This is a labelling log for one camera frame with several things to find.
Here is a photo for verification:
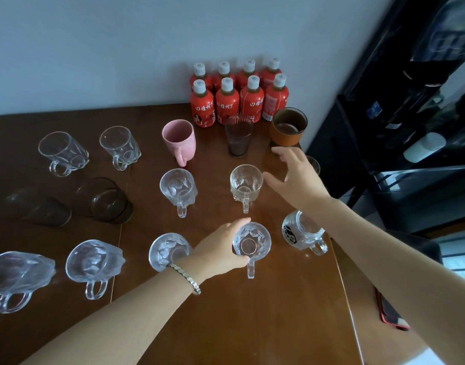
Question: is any person's left hand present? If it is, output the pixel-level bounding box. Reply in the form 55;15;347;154
181;217;252;282

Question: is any person's right hand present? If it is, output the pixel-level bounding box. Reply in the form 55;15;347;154
262;146;332;214

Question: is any brown banded glass cup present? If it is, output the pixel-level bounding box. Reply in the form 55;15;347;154
270;106;309;148

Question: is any glass mug with black logo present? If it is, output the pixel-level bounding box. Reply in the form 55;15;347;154
281;210;329;257

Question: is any dark smoky tall glass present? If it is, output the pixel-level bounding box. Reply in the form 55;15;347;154
224;116;254;158

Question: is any pink ceramic mug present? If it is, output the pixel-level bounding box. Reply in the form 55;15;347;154
162;119;197;168

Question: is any dark smoky wide cup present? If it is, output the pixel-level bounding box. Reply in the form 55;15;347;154
74;176;134;226

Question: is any small smoky glass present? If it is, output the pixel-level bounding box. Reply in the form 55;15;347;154
6;188;73;229

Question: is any person's right forearm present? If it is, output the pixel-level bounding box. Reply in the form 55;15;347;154
312;197;465;365

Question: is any person's left forearm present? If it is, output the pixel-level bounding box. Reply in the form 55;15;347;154
23;268;197;365

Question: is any black water dispenser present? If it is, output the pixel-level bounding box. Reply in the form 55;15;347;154
305;0;465;236

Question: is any brown wooden table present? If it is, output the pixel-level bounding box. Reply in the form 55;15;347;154
0;103;364;365

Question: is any group of red drink bottles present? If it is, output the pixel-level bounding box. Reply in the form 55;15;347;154
189;58;290;129

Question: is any white plastic container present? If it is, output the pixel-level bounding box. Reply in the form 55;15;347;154
403;132;447;164

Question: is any red cased phone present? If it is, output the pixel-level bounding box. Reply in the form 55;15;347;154
375;286;411;332

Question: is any brown wooden chair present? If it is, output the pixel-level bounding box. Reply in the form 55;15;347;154
330;238;433;365

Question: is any silver link bracelet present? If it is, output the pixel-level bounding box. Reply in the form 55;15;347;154
167;263;202;296

